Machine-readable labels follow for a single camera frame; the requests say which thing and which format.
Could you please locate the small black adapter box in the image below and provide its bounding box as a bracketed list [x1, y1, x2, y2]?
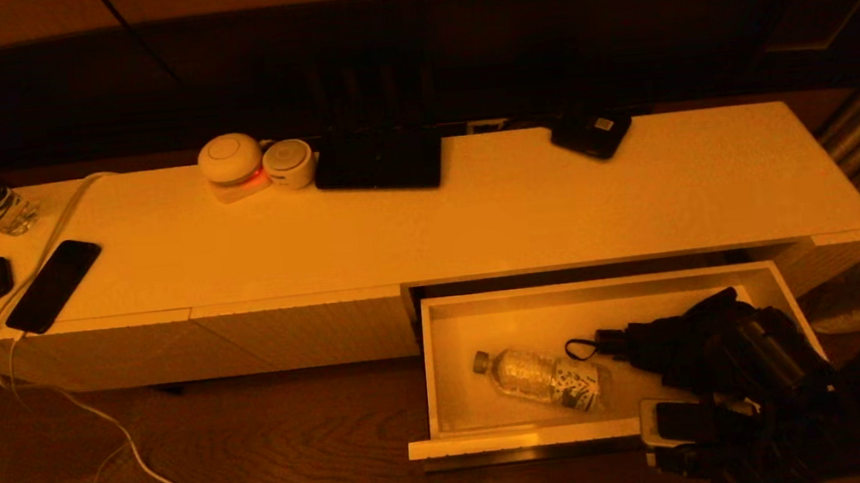
[547, 105, 636, 164]

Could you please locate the clear bottle with grey cap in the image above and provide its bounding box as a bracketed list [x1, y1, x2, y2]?
[471, 339, 615, 423]

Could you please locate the long white low cabinet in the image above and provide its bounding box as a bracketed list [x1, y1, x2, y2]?
[0, 93, 860, 401]

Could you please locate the thin black wall cable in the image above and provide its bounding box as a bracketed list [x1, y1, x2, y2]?
[93, 0, 185, 94]

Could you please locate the thin white cable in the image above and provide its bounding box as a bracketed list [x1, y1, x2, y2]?
[5, 326, 139, 483]

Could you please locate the large white round device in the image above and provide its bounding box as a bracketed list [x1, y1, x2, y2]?
[194, 128, 274, 206]

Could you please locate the black umbrella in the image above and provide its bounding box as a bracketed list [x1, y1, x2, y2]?
[561, 279, 833, 416]

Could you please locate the white ribbed drawer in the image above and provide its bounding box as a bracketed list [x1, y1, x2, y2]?
[394, 254, 840, 464]

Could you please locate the small white round speaker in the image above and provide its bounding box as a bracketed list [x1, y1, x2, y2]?
[260, 135, 319, 192]

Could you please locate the flat black set-top box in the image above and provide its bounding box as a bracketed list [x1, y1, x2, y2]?
[309, 119, 447, 198]

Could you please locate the white ribbed cabinet door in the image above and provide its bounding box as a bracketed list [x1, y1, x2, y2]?
[0, 301, 279, 400]
[188, 282, 421, 376]

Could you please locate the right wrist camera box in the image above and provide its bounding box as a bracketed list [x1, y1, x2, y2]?
[637, 393, 721, 474]

